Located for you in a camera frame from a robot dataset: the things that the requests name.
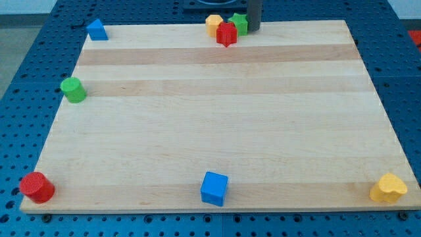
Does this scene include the wooden board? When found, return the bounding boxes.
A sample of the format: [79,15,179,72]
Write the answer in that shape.
[20,20,420,214]

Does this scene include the yellow hexagon block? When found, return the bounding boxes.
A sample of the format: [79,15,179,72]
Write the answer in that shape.
[205,14,224,38]

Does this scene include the red star block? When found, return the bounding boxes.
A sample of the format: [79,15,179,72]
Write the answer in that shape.
[216,22,237,47]

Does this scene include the blue cube block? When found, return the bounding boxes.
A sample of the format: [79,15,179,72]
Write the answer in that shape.
[200,171,228,207]

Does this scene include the red cylinder block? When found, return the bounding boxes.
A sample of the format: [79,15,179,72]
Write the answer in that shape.
[19,172,55,204]

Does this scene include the blue triangle block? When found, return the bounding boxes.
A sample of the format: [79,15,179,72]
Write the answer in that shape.
[86,18,109,41]

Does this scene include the green cylinder block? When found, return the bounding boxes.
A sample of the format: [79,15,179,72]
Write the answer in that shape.
[60,77,87,103]

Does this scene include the green star block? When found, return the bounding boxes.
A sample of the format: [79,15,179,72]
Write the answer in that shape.
[228,13,248,36]

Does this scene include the yellow heart block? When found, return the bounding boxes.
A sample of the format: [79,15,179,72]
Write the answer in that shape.
[369,172,408,203]

